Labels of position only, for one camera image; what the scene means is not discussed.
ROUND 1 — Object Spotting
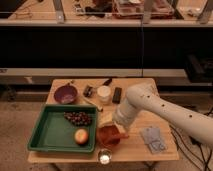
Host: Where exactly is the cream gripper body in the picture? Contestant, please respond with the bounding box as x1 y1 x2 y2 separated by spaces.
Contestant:
98 113 124 132

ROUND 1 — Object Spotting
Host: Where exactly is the dark red grape bunch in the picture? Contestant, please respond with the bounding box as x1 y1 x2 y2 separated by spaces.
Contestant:
64 112 92 126

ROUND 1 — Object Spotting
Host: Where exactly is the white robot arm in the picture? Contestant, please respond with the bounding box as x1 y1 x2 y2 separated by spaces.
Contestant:
112 83 213 149

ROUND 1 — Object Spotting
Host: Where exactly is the white paper cup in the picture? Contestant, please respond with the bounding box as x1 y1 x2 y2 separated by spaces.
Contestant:
97 86 111 103

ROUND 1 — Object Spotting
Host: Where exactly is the clear glass cup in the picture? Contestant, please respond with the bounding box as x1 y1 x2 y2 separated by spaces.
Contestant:
98 149 112 165

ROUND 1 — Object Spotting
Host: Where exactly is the orange bowl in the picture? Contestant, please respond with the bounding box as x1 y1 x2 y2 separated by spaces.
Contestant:
96 125 120 149

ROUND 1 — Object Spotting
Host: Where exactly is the orange carrot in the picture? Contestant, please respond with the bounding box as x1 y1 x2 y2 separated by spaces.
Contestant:
105 133 129 143

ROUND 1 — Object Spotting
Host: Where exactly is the black rectangular block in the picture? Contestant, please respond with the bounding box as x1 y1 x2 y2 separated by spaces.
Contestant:
112 87 122 104

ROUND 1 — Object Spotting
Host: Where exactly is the red yellow apple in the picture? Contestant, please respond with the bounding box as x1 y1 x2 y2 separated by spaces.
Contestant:
74 129 89 145

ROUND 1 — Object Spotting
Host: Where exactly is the small dark toy object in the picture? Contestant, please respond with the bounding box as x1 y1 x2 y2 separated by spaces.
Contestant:
83 85 93 97

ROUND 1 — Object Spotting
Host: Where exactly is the wooden table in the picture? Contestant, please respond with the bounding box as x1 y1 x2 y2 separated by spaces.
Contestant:
28 79 179 164

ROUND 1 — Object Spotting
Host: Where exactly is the purple bowl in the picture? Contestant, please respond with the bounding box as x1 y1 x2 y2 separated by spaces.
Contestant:
54 84 78 104

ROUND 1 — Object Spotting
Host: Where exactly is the grey folded cloth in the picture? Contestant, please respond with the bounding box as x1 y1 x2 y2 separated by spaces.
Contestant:
140 126 167 154

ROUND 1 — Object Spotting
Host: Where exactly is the green plastic tray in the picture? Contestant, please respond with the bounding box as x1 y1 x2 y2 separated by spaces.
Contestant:
28 105 98 153

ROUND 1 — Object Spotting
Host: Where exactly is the black power adapter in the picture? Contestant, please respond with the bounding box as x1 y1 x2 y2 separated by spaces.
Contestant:
189 136 201 146

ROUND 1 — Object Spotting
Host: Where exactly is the wooden handled utensil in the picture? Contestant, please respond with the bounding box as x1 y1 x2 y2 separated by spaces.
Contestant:
83 97 103 112

